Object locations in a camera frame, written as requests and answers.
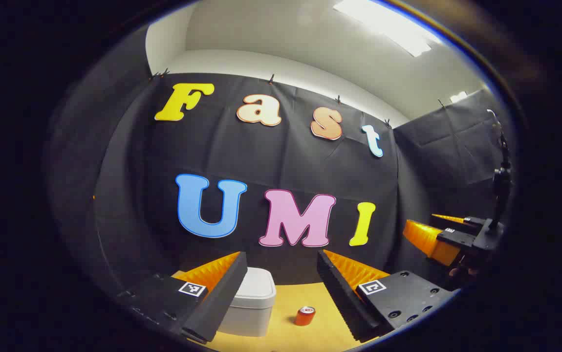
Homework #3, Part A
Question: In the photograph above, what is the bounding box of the ceiling light panel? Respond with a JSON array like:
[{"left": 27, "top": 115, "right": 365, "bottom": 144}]
[{"left": 332, "top": 0, "right": 444, "bottom": 58}]

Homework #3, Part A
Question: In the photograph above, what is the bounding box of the red pop can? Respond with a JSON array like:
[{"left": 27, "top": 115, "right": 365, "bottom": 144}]
[{"left": 295, "top": 306, "right": 317, "bottom": 327}]

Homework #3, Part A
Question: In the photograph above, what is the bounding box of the white desktop garbage bin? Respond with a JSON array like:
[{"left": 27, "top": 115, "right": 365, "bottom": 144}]
[{"left": 215, "top": 266, "right": 277, "bottom": 338}]

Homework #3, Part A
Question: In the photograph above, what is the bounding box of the black backdrop cloth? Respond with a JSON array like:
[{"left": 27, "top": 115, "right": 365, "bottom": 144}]
[{"left": 49, "top": 24, "right": 514, "bottom": 294}]

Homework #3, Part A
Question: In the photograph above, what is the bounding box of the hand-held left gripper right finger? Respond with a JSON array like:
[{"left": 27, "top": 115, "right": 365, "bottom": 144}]
[{"left": 316, "top": 248, "right": 461, "bottom": 343}]

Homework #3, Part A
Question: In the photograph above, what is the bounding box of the wooden desktop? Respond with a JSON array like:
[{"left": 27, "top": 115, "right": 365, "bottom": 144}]
[{"left": 171, "top": 269, "right": 391, "bottom": 352}]

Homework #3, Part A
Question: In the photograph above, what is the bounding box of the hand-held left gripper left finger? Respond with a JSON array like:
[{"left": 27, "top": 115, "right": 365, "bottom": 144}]
[{"left": 115, "top": 251, "right": 248, "bottom": 345}]

